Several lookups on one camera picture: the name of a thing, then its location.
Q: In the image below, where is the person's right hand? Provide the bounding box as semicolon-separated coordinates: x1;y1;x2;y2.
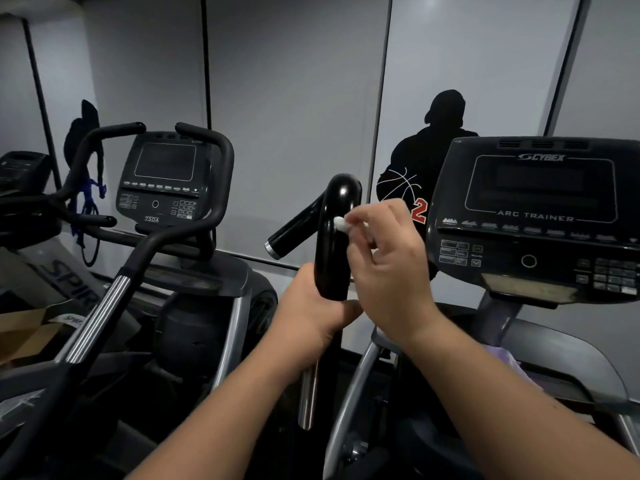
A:
344;199;444;345

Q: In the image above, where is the person's left hand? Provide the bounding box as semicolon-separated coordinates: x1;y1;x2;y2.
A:
272;262;364;366

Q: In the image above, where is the black exercise machine handle bar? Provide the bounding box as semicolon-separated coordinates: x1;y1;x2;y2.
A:
265;173;363;431

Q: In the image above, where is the person's right forearm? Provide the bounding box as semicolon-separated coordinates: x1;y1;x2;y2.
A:
400;309;640;480

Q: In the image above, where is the person's left forearm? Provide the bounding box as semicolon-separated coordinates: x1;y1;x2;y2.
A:
127;335;337;480

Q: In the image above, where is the grey exercise machine body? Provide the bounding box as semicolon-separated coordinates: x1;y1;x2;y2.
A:
100;250;279;448

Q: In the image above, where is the purple cloth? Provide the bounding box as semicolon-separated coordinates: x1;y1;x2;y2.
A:
481;344;545;391

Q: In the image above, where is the large black exercise machine console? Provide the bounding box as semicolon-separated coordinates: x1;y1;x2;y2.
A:
426;136;640;306

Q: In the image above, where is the small black exercise machine console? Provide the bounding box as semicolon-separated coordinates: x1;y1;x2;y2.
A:
115;131;222;229

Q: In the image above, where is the brown cardboard box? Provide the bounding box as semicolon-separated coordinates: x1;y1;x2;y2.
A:
0;301;87;368

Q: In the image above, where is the dark exercise machine console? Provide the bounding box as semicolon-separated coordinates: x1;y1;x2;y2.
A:
0;151;53;196

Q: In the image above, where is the basketball player silhouette wall decal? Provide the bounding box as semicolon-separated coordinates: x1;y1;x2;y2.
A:
375;89;480;281

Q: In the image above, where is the black curved fixed handlebar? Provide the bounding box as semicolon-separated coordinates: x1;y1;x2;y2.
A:
0;122;236;261

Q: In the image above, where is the dark figure wall decal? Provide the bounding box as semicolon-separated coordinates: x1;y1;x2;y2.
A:
63;99;108;268

